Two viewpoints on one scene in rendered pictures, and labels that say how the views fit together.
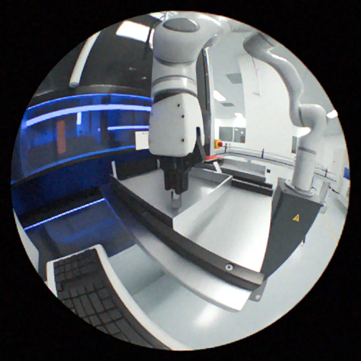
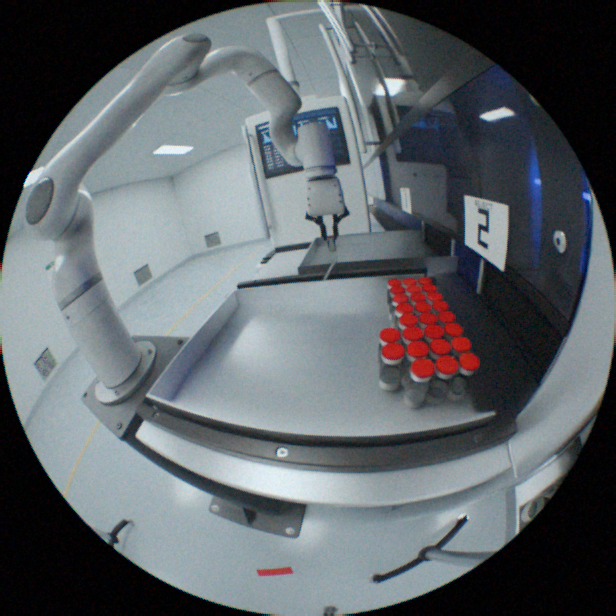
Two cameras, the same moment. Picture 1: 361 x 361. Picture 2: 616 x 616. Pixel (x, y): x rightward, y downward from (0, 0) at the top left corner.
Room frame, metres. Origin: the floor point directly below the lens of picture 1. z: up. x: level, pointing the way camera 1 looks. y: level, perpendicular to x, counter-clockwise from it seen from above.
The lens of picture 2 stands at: (0.70, -0.35, 1.06)
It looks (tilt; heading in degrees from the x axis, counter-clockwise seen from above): 30 degrees down; 154
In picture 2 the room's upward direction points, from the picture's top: 12 degrees counter-clockwise
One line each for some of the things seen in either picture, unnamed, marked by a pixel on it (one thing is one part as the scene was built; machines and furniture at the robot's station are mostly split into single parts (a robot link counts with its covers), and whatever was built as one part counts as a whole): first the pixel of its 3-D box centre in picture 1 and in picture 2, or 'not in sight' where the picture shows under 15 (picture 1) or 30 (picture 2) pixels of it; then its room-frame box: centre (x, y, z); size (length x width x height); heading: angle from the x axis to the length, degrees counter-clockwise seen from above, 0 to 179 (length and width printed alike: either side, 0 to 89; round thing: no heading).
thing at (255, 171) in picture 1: (233, 167); (310, 340); (0.51, -0.26, 0.90); 0.34 x 0.26 x 0.04; 48
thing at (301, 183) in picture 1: (304, 170); (101, 335); (0.31, -0.59, 0.95); 0.19 x 0.19 x 0.18
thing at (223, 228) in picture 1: (210, 178); (348, 291); (0.41, -0.12, 0.87); 0.70 x 0.48 x 0.02; 138
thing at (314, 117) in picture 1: (313, 128); (68, 235); (0.28, -0.60, 1.16); 0.19 x 0.12 x 0.24; 9
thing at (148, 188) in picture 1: (164, 179); (375, 249); (0.33, 0.05, 0.90); 0.34 x 0.26 x 0.04; 48
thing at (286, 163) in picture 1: (279, 158); not in sight; (0.99, -1.16, 0.92); 1.90 x 0.16 x 0.16; 48
